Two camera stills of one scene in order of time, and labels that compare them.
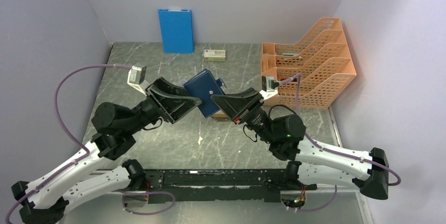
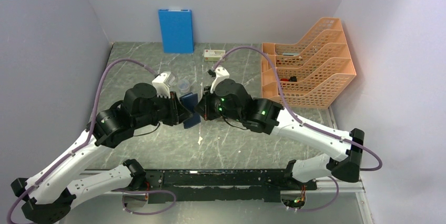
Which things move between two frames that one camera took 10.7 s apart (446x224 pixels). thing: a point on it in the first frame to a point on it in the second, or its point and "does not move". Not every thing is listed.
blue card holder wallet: [202, 87] to [190, 100]
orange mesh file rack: [327, 68] does not move
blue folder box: [177, 30] does not move
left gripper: [172, 108] does not move
